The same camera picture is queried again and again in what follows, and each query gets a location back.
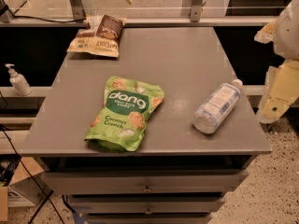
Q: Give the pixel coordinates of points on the brown chip bag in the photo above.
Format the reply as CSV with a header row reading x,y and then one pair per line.
x,y
101,37

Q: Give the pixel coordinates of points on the blue plastic bottle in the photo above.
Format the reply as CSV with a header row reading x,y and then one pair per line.
x,y
214,110

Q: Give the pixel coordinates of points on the green Dang chip bag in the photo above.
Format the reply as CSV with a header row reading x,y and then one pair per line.
x,y
128,104

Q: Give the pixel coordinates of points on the white pump dispenser bottle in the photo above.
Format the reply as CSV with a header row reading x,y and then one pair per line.
x,y
18,81

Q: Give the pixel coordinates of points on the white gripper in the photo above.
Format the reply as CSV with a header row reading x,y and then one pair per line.
x,y
288,34

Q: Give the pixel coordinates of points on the grey metal bracket right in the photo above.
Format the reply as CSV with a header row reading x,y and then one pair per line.
x,y
196,10

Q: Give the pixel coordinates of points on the grey metal bracket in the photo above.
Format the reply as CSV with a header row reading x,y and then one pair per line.
x,y
77,9
196,10

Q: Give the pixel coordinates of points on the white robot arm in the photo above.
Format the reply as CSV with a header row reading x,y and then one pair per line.
x,y
281,87

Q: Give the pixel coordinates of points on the cardboard box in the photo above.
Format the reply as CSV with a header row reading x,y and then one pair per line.
x,y
23,187

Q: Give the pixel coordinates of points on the grey metal bracket left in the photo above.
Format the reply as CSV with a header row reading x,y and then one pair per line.
x,y
77,9

